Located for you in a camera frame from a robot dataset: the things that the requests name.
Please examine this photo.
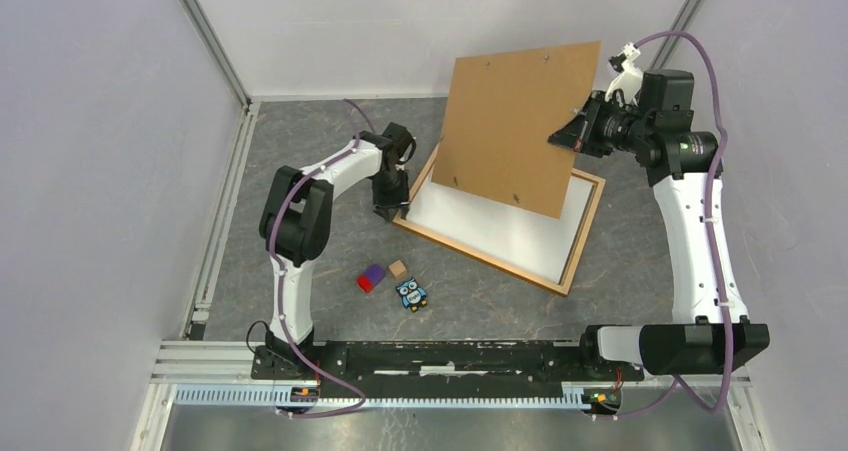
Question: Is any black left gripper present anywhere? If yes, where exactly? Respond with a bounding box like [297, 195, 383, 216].
[371, 167, 410, 223]

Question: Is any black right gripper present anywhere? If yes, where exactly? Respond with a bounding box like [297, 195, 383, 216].
[550, 89, 654, 158]

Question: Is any brown cardboard backing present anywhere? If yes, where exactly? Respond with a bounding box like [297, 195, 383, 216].
[431, 41, 601, 218]

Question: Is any wooden picture frame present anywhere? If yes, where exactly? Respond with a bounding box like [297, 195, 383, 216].
[393, 150, 605, 296]

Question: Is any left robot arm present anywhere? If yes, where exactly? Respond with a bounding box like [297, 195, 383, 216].
[259, 122, 417, 379]

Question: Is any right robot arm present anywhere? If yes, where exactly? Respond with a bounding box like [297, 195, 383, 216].
[548, 70, 770, 379]

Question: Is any small tan wooden cube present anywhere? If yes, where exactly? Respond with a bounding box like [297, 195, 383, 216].
[388, 260, 408, 279]

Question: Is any red and purple block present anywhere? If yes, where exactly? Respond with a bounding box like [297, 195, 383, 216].
[356, 263, 387, 294]

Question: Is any blue owl figure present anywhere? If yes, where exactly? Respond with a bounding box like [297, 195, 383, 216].
[395, 277, 428, 312]

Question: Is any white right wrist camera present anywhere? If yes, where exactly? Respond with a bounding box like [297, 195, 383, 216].
[605, 42, 643, 104]

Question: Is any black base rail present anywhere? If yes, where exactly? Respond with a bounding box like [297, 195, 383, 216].
[251, 340, 645, 400]

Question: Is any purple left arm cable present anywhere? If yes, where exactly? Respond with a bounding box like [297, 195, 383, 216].
[266, 98, 368, 420]

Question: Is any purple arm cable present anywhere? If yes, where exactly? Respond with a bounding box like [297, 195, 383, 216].
[589, 30, 737, 421]
[266, 98, 368, 420]

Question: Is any white toothed cable tray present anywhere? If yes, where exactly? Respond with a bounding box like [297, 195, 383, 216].
[173, 384, 590, 411]

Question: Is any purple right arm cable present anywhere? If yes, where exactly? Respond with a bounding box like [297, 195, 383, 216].
[589, 30, 737, 421]

